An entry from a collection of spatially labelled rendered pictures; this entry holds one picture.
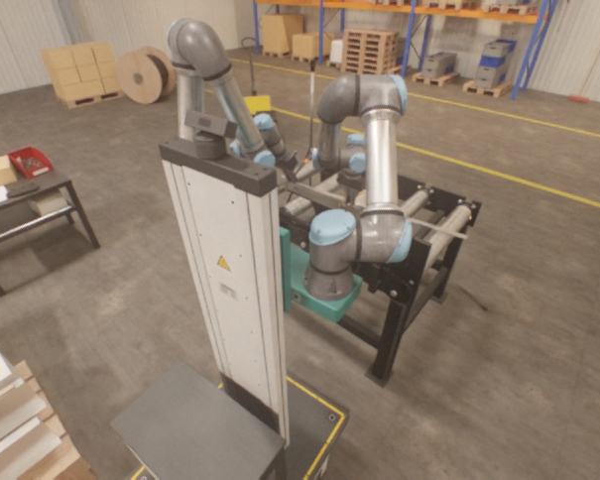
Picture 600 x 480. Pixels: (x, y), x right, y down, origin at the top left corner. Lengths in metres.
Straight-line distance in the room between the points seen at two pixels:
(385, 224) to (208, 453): 0.97
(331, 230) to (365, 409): 1.67
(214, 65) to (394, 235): 0.67
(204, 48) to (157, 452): 1.29
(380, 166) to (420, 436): 1.78
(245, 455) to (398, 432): 1.21
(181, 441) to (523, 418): 2.02
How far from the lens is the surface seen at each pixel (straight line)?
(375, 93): 1.03
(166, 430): 1.46
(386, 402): 2.42
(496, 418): 2.60
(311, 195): 1.85
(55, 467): 2.24
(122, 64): 8.30
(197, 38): 1.08
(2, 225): 3.81
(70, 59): 8.71
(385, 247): 0.89
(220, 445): 1.39
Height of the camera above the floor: 2.12
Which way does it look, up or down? 38 degrees down
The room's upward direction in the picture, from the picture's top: straight up
